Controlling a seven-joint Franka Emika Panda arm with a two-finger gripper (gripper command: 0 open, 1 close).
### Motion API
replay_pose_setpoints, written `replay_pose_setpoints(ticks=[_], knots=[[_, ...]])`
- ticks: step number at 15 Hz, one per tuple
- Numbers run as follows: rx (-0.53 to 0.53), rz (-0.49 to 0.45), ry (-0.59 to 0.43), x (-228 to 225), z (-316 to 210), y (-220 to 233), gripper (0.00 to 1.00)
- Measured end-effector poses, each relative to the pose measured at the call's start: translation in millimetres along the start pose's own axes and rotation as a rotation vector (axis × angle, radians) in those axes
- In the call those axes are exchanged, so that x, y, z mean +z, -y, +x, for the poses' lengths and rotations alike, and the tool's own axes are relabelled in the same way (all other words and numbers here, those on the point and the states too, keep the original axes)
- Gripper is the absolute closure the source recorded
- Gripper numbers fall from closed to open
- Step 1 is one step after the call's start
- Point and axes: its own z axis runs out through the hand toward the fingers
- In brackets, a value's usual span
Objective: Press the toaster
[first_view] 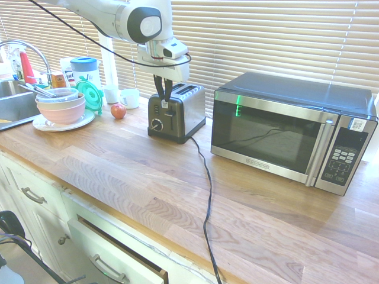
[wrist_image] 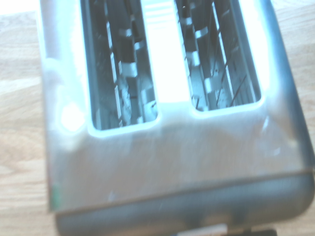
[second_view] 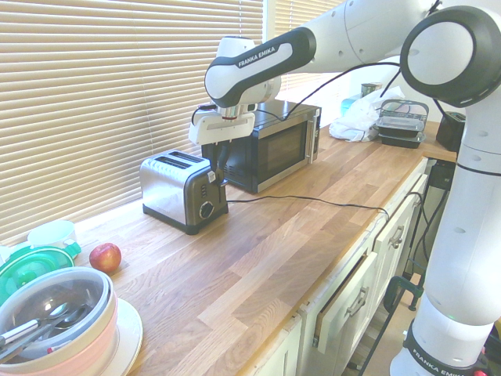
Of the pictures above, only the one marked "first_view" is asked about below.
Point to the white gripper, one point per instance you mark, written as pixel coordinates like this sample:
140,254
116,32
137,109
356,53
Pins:
177,71

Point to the stainless steel two-slot toaster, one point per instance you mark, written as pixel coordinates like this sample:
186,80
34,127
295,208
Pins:
189,112

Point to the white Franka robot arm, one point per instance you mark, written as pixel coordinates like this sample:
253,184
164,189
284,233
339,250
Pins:
103,14

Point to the white mug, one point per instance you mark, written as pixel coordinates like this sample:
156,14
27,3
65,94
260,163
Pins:
130,98

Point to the red apple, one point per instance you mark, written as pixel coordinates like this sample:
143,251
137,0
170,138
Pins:
118,111

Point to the small white cup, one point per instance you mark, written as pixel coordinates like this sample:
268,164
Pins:
111,94

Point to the green plastic container lid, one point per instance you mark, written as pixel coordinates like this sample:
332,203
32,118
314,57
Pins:
90,96

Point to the clear pitcher blue lid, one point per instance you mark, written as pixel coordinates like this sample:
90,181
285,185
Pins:
86,74

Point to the white plate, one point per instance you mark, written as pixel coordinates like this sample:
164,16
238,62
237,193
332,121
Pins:
86,119

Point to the white cardboard carton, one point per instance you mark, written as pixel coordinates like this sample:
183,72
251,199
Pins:
65,69

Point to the orange small box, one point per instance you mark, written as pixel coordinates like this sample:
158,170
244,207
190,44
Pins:
58,80

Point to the cream bowl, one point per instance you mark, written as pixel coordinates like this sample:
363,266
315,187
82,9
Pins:
59,104

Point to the pink bowl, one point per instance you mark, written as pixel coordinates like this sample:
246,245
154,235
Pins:
60,116

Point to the black stainless microwave oven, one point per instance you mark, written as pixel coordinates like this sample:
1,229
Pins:
266,130

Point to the beige window blind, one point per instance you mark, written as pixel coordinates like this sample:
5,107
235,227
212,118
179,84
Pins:
59,32
266,38

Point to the silver metal spoon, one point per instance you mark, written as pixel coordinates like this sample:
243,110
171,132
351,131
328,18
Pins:
44,92

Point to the chrome kitchen faucet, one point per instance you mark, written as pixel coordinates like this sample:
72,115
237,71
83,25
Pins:
32,47

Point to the red plastic bottle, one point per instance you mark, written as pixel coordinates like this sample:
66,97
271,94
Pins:
27,68

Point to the clear spray bottle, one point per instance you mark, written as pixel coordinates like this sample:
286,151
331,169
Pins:
15,65

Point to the stainless steel sink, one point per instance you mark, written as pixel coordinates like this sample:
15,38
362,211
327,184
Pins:
14,109

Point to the white cabinet drawer front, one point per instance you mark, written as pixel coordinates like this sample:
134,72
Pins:
29,177

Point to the white open drawer front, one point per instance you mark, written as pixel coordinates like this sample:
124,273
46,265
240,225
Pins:
112,245

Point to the round metal cabinet knob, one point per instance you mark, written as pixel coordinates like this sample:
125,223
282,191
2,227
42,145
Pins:
63,240

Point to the black rounded object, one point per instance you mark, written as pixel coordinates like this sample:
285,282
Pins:
10,223

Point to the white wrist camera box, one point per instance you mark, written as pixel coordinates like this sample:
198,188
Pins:
177,48

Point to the white window frame post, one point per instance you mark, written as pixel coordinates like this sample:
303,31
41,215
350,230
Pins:
107,65

